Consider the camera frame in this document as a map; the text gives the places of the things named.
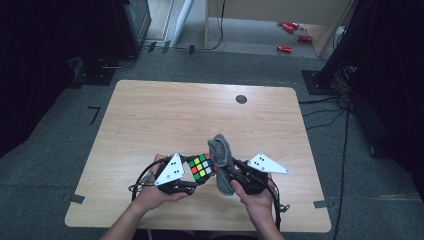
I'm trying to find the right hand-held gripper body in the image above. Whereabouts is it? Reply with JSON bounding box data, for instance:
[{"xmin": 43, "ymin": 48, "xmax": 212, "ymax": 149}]
[{"xmin": 237, "ymin": 152, "xmax": 291, "ymax": 196}]

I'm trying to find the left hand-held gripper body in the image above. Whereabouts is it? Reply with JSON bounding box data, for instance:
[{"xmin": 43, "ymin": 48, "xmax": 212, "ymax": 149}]
[{"xmin": 154, "ymin": 152, "xmax": 198, "ymax": 196}]

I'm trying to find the multicoloured puzzle cube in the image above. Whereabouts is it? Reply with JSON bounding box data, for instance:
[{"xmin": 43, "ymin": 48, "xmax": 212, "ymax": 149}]
[{"xmin": 186, "ymin": 153, "xmax": 218, "ymax": 183}]

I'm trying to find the grey fuzzy cloth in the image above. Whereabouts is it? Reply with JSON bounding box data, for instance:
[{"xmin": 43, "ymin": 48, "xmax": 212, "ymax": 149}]
[{"xmin": 207, "ymin": 133, "xmax": 236, "ymax": 197}]

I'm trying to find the person's left hand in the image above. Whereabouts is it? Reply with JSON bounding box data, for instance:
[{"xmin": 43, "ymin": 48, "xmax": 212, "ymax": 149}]
[{"xmin": 132, "ymin": 153, "xmax": 190, "ymax": 213}]

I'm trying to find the person's right hand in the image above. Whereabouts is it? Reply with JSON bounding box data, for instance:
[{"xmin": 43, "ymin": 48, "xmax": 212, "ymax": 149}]
[{"xmin": 231, "ymin": 176, "xmax": 278, "ymax": 221}]

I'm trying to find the grey floor tape strip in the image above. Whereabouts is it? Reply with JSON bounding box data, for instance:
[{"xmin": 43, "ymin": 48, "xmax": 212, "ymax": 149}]
[
  {"xmin": 62, "ymin": 192, "xmax": 86, "ymax": 205},
  {"xmin": 312, "ymin": 198, "xmax": 330, "ymax": 210}
]

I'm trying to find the black floor tape corner mark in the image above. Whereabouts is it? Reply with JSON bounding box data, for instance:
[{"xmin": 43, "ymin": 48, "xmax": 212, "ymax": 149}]
[{"xmin": 87, "ymin": 105, "xmax": 102, "ymax": 126}]

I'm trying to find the white panel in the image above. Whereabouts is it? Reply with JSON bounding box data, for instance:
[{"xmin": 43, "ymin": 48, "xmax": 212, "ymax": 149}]
[{"xmin": 172, "ymin": 0, "xmax": 196, "ymax": 48}]

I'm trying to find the black cabinet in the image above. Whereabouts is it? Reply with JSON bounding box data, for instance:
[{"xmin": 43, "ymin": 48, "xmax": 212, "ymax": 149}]
[{"xmin": 111, "ymin": 0, "xmax": 153, "ymax": 60}]

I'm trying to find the black floor cable bundle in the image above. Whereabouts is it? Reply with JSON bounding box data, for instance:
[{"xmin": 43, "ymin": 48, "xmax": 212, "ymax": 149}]
[{"xmin": 298, "ymin": 94, "xmax": 351, "ymax": 132}]

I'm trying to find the black stand base plate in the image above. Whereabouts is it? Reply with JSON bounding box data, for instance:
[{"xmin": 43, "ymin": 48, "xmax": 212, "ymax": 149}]
[
  {"xmin": 301, "ymin": 68, "xmax": 342, "ymax": 97},
  {"xmin": 70, "ymin": 55, "xmax": 117, "ymax": 90}
]

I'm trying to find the black hanging cable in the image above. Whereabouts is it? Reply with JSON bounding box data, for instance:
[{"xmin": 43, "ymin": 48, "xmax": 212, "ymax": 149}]
[{"xmin": 199, "ymin": 0, "xmax": 227, "ymax": 52}]

